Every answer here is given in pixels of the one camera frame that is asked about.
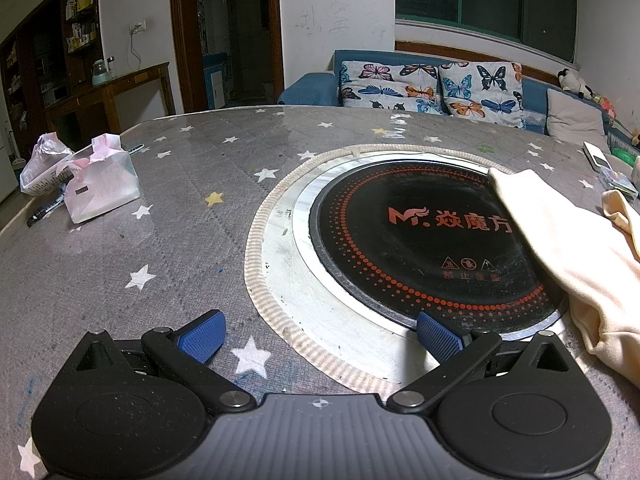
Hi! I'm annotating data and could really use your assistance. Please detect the pale green kettle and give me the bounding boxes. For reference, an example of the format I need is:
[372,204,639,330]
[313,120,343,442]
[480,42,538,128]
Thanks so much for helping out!
[91,57,115,86]

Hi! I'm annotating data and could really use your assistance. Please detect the white remote control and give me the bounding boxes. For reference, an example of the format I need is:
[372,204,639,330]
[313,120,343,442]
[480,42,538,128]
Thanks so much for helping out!
[583,141,612,171]

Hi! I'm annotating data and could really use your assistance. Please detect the brown wooden door frame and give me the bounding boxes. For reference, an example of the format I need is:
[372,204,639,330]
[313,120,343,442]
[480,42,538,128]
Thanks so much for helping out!
[169,0,285,113]

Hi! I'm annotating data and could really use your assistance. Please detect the black white plush toy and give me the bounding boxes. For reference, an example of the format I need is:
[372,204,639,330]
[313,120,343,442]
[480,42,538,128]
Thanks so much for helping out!
[557,67,593,98]

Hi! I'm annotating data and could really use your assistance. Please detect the pink white plastic bag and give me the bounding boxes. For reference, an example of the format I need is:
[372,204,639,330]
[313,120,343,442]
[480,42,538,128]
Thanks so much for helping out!
[59,133,142,224]

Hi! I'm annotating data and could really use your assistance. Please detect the grey pillow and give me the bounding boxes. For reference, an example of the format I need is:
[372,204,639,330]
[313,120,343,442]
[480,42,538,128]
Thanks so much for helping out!
[546,88,612,148]

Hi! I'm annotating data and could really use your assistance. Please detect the black blue tool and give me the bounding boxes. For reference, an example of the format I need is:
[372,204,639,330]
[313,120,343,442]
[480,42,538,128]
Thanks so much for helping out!
[27,195,66,226]

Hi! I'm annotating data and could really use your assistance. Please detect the blue sofa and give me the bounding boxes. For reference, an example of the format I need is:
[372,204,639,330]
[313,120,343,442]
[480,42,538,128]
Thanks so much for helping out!
[277,50,640,148]

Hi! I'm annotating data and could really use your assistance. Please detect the clear plastic card box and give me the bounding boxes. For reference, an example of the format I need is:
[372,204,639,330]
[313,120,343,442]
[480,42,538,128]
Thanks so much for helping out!
[598,167,640,200]

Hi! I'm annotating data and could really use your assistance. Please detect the black round induction cooktop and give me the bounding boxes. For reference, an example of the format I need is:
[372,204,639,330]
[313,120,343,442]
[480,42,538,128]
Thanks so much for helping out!
[292,155,571,336]

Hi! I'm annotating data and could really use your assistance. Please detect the round steel cooktop surround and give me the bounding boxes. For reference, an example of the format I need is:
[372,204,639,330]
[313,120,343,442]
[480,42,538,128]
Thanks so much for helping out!
[245,144,571,395]

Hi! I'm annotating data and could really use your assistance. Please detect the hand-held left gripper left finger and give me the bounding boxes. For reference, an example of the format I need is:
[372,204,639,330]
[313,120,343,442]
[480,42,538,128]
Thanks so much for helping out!
[65,309,256,414]

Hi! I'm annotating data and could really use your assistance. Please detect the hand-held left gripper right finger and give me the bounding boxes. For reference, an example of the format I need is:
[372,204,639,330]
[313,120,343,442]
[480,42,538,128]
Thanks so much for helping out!
[387,311,576,414]

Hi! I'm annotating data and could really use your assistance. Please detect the white charger cable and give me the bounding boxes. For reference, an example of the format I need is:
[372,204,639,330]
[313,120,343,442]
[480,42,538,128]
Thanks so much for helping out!
[122,30,143,73]

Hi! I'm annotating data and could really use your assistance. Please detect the wooden side desk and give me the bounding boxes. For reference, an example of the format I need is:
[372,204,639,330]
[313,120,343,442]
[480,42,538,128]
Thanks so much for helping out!
[45,61,177,136]

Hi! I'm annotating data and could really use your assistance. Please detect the cream garment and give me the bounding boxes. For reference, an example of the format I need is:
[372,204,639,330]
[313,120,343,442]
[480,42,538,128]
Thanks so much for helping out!
[487,167,640,376]

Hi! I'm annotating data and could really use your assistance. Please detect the wooden shelf cabinet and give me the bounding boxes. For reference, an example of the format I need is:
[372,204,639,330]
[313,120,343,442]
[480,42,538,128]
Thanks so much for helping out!
[0,0,103,161]

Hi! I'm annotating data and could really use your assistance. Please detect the dark window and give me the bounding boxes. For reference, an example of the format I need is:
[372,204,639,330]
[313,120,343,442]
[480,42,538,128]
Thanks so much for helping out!
[394,0,588,63]

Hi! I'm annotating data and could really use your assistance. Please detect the butterfly print pillow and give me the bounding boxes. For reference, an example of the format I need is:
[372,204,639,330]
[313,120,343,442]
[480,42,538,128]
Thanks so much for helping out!
[439,61,526,128]
[339,62,443,113]

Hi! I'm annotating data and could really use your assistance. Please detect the grey star tablecloth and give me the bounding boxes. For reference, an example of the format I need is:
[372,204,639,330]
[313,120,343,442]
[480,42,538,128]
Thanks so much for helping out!
[0,105,640,480]

